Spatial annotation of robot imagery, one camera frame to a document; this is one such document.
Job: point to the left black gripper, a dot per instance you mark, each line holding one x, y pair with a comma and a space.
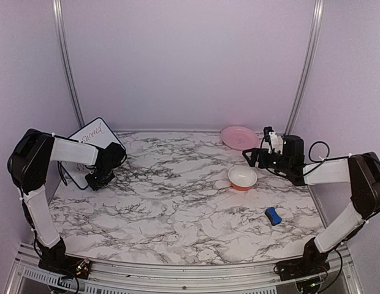
95, 186

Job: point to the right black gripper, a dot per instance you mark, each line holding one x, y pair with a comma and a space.
255, 152

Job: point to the small blue-framed whiteboard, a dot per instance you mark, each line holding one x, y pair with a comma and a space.
92, 137

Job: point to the blue whiteboard eraser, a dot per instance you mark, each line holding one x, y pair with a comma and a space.
273, 216

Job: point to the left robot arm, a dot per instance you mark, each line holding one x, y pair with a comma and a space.
28, 167

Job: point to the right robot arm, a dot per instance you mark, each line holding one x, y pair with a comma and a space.
352, 182

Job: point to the orange and white bowl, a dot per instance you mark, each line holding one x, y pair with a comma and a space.
242, 178

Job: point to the pink plate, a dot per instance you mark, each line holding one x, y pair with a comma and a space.
239, 138

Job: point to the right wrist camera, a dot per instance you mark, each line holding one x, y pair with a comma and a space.
274, 140

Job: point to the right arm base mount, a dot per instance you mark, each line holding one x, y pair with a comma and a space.
296, 268

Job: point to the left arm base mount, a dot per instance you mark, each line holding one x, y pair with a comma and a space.
70, 266

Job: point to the front aluminium rail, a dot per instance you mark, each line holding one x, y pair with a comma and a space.
121, 277

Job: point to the left aluminium frame post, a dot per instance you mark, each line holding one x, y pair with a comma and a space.
65, 57

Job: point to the aluminium frame post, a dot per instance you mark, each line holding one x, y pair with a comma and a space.
313, 39
65, 57

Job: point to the right aluminium frame post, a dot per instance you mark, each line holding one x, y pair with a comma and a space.
313, 39

